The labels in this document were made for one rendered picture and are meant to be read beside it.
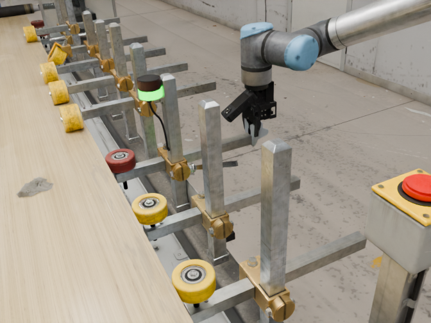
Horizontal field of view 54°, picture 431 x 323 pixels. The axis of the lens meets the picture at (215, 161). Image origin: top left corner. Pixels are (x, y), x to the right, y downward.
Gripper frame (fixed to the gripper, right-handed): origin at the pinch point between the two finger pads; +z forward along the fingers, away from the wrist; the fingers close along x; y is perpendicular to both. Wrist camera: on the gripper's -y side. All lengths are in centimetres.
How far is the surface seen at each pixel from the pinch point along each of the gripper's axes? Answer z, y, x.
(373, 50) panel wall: 54, 233, 177
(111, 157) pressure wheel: -8.1, -43.8, 0.5
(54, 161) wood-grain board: -8, -58, 7
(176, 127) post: -15.2, -26.2, -5.8
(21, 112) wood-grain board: -8, -63, 49
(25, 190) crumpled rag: -9, -66, -5
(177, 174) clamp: -2.3, -28.4, -8.6
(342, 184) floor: 83, 97, 56
